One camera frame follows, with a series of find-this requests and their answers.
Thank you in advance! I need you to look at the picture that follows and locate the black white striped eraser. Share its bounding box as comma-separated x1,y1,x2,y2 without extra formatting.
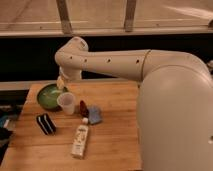
36,113,56,135

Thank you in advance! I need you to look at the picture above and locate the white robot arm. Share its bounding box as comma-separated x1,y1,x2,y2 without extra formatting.
55,37,213,171

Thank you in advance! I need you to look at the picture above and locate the green bowl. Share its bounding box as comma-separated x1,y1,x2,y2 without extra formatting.
37,84,68,111

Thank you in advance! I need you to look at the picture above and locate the translucent plastic cup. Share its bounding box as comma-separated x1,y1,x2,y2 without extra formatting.
57,92,75,115

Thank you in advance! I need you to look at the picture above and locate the dark red small object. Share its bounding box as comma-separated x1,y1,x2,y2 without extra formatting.
79,100,89,117

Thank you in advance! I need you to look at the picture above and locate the white lotion bottle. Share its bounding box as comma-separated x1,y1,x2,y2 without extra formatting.
71,117,89,158

